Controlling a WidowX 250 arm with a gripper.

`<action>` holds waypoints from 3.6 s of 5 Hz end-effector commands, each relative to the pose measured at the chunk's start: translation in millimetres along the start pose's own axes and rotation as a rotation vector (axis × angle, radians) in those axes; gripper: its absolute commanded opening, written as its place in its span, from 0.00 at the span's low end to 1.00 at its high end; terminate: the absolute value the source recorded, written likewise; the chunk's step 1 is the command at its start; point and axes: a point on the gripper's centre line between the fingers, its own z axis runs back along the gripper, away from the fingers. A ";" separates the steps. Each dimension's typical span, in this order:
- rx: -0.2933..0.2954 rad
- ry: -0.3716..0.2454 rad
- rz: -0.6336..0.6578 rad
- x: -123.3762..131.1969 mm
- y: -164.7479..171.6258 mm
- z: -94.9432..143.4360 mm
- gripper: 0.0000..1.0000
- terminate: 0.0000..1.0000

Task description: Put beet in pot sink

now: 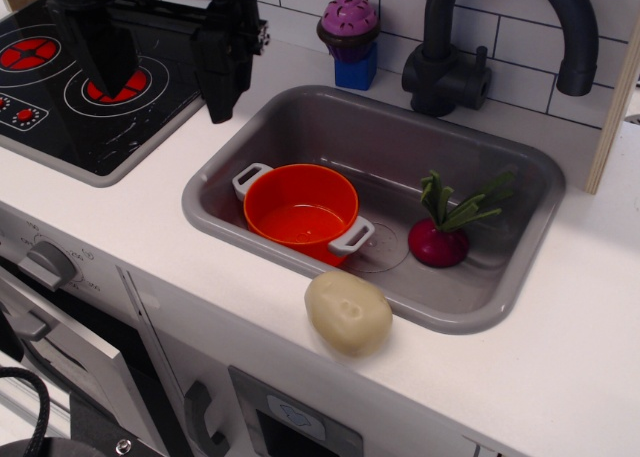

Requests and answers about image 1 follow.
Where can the red toy beet green leaves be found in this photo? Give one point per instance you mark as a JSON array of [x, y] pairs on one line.
[[440, 241]]

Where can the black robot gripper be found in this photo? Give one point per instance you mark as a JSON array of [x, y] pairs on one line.
[[228, 34]]

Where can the grey oven door handle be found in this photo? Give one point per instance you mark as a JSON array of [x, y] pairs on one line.
[[31, 325]]

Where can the black toy faucet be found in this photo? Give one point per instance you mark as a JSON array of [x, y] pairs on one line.
[[439, 80]]

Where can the blue toy block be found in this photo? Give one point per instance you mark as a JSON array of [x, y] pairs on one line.
[[357, 75]]

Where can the grey plastic sink basin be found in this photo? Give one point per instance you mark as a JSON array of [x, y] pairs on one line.
[[385, 151]]

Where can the purple toy cupcake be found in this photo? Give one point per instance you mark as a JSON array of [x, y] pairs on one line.
[[349, 28]]

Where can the grey oven knob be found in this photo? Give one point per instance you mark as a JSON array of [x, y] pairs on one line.
[[48, 265]]

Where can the black toy stovetop red burners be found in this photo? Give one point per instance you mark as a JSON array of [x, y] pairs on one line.
[[53, 114]]

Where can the light wooden side panel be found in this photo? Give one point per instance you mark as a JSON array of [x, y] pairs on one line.
[[627, 77]]

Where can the orange toy pot grey handles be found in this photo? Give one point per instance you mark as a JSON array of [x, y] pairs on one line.
[[308, 208]]

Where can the beige toy potato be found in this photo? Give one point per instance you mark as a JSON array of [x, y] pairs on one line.
[[350, 314]]

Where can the grey dishwasher door handle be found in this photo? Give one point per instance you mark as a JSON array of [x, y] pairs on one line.
[[197, 400]]

